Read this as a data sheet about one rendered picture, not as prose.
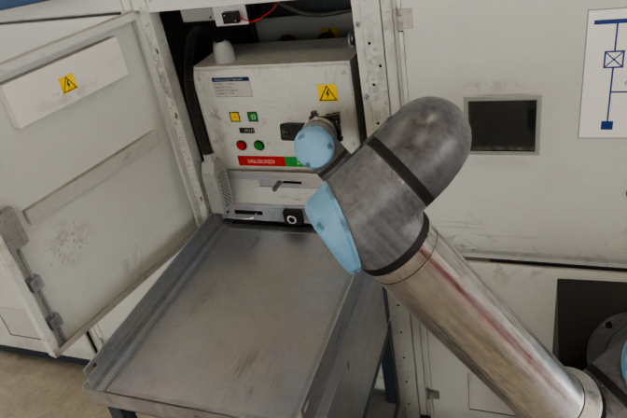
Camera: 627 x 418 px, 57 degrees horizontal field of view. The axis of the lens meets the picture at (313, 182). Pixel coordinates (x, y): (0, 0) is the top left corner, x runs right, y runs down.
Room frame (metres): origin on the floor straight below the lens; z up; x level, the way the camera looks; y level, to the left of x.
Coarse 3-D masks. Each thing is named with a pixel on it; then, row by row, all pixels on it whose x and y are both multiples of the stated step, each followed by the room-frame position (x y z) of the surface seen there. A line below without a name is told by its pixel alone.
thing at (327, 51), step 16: (240, 48) 1.79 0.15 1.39; (256, 48) 1.76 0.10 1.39; (272, 48) 1.72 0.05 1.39; (288, 48) 1.69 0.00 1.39; (304, 48) 1.66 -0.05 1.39; (320, 48) 1.64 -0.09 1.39; (336, 48) 1.61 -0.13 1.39; (352, 48) 1.58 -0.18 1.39; (208, 64) 1.67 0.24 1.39; (224, 64) 1.64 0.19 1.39; (240, 64) 1.60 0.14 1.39; (256, 64) 1.58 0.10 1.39; (272, 64) 1.55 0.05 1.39; (288, 64) 1.54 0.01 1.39; (304, 64) 1.52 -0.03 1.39; (352, 64) 1.48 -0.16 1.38; (352, 80) 1.47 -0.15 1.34
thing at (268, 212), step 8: (240, 208) 1.63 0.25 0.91; (248, 208) 1.62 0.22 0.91; (256, 208) 1.61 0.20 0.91; (264, 208) 1.59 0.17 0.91; (272, 208) 1.58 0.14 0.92; (280, 208) 1.57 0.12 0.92; (288, 208) 1.56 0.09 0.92; (296, 208) 1.55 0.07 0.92; (304, 208) 1.54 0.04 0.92; (224, 216) 1.66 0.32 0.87; (240, 216) 1.63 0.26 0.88; (248, 216) 1.62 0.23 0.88; (256, 216) 1.61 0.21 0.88; (264, 216) 1.60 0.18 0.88; (272, 216) 1.58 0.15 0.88; (280, 216) 1.57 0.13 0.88; (304, 216) 1.54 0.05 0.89
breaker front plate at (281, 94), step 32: (320, 64) 1.50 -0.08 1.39; (256, 96) 1.58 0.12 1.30; (288, 96) 1.54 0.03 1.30; (352, 96) 1.47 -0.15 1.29; (224, 128) 1.64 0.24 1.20; (256, 128) 1.59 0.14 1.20; (352, 128) 1.47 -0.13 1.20; (224, 160) 1.65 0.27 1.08; (256, 192) 1.61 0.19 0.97; (288, 192) 1.57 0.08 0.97
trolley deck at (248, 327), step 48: (240, 240) 1.54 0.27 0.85; (288, 240) 1.49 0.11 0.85; (192, 288) 1.34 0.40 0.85; (240, 288) 1.30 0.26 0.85; (288, 288) 1.26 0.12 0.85; (336, 288) 1.22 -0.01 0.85; (192, 336) 1.14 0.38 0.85; (240, 336) 1.11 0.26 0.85; (288, 336) 1.08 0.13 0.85; (144, 384) 1.00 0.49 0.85; (192, 384) 0.97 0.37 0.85; (240, 384) 0.95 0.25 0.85; (288, 384) 0.92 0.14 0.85; (336, 384) 0.90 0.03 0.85
